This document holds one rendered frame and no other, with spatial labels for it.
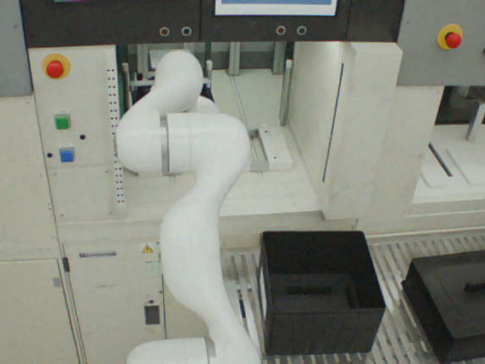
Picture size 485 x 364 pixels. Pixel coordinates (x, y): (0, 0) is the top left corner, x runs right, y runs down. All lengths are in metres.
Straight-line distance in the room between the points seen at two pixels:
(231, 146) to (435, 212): 1.07
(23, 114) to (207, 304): 0.75
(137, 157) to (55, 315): 1.10
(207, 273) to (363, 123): 0.73
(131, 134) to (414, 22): 0.81
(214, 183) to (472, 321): 0.86
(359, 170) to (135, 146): 0.82
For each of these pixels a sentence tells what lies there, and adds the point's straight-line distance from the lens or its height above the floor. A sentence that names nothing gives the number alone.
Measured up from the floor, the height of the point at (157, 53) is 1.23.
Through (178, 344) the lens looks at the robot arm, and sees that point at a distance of 1.00.
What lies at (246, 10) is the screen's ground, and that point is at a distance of 1.38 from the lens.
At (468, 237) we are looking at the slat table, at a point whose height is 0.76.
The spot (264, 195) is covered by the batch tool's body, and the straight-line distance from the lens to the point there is 1.78.
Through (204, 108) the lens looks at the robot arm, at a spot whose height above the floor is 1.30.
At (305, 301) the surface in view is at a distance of 1.63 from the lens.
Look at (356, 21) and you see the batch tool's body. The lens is 1.46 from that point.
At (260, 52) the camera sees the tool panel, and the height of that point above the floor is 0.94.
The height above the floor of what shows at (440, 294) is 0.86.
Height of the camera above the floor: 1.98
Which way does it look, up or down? 38 degrees down
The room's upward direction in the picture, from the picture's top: 4 degrees clockwise
